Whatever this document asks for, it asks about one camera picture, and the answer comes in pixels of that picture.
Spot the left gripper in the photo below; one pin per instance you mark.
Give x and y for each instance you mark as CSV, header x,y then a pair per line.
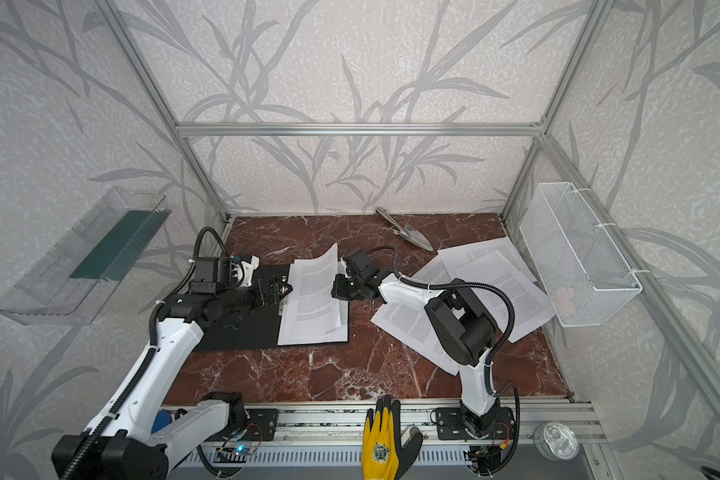
x,y
264,291

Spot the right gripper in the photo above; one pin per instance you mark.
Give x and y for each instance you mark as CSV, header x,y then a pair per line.
x,y
348,285

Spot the printed paper sheet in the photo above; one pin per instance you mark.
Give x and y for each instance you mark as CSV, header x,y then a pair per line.
x,y
317,319
454,257
413,328
315,276

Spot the black file folder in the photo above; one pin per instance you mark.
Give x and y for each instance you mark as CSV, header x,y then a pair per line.
x,y
259,330

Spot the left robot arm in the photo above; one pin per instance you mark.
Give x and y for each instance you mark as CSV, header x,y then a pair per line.
x,y
120,441

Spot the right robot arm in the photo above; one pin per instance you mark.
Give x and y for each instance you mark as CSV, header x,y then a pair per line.
x,y
467,331

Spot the silver metal trowel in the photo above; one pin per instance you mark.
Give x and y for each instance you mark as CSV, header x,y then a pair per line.
x,y
406,231

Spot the yellow black work glove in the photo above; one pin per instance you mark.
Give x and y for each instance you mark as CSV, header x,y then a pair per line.
x,y
387,451

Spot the green circuit board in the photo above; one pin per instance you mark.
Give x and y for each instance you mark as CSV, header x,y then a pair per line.
x,y
235,454

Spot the blank-side paper sheet right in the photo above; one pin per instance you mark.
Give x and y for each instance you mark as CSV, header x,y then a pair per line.
x,y
532,306

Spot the pink object in basket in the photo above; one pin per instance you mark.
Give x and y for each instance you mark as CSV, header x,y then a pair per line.
x,y
564,301

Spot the clear round plastic lid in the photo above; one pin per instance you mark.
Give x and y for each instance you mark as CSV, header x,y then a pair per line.
x,y
556,441

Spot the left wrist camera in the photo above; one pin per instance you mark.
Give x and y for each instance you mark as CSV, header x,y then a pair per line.
x,y
214,275

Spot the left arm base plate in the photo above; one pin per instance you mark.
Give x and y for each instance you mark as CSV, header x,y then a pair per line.
x,y
261,426

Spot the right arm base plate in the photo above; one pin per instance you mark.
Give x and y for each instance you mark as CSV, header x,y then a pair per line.
x,y
455,424

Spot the clear plastic wall tray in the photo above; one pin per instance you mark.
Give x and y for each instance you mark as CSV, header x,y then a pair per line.
x,y
71,283

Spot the aluminium frame post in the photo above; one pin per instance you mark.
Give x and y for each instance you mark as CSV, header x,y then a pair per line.
x,y
113,21

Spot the white wire mesh basket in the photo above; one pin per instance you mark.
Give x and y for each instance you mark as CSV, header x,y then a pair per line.
x,y
571,247

